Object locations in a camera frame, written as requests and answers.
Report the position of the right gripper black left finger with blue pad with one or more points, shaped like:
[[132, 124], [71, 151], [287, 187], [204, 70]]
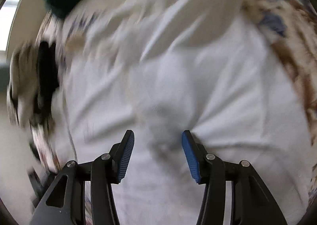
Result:
[[60, 197]]

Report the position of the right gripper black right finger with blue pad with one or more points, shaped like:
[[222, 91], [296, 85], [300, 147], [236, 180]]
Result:
[[252, 201]]

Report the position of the white t-shirt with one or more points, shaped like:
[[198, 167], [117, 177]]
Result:
[[160, 67]]

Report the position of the stack of folded clothes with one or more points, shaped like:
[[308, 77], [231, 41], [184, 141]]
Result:
[[47, 73]]

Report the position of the floral fleece bed blanket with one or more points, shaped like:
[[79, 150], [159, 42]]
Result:
[[289, 27]]

